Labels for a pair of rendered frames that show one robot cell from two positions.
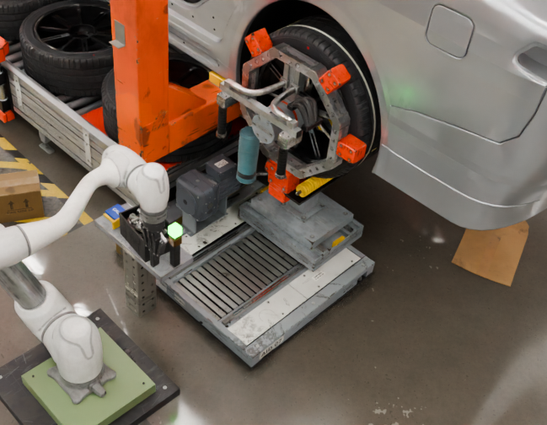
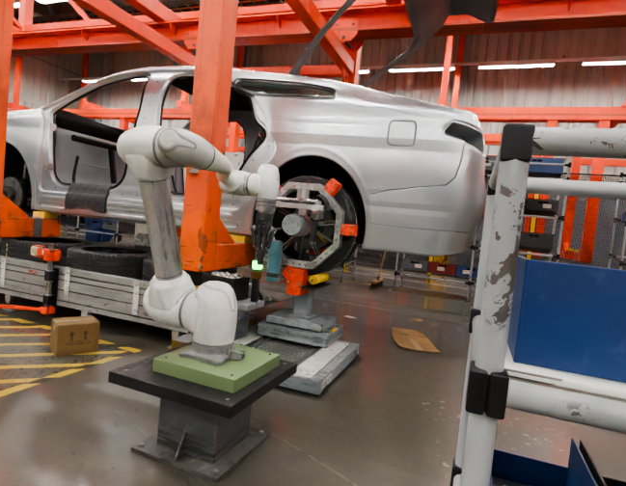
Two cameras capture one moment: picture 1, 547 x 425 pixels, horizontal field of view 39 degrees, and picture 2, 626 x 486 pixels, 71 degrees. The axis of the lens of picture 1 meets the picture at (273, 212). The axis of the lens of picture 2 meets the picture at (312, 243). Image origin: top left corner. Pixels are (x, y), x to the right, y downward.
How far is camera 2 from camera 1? 2.01 m
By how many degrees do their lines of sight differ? 43
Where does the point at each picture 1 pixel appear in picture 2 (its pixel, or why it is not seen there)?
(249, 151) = (277, 252)
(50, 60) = (98, 256)
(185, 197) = not seen: hidden behind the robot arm
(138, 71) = (207, 188)
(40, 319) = (179, 288)
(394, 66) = (369, 168)
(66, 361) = (213, 311)
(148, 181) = (270, 168)
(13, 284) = (169, 234)
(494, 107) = (438, 164)
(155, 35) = not seen: hidden behind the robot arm
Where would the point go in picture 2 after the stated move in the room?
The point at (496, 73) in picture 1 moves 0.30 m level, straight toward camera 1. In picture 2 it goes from (434, 145) to (452, 135)
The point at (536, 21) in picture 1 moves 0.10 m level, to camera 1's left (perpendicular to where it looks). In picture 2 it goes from (449, 110) to (435, 107)
